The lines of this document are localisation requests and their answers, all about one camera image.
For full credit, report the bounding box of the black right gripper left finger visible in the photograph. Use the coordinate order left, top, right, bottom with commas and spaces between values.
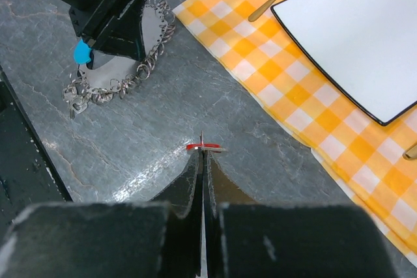
148, 150, 203, 277

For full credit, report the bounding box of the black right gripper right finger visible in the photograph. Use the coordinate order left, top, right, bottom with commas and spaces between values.
203, 152, 260, 277

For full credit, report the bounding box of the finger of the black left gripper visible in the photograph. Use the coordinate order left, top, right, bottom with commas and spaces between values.
69, 0, 147, 61

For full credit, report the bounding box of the metal key organizer blue handle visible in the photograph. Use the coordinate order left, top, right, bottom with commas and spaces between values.
61, 0, 175, 119

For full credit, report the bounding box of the orange white checkered cloth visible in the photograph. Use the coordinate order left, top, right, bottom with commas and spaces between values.
174, 0, 416, 263

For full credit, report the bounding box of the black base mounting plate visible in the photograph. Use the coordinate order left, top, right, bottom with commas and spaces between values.
1, 71, 72, 235

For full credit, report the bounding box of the gold knife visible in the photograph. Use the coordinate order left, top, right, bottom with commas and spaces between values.
403, 143, 417, 160

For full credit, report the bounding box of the white square plate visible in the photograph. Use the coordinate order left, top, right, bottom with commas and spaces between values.
271, 0, 416, 126

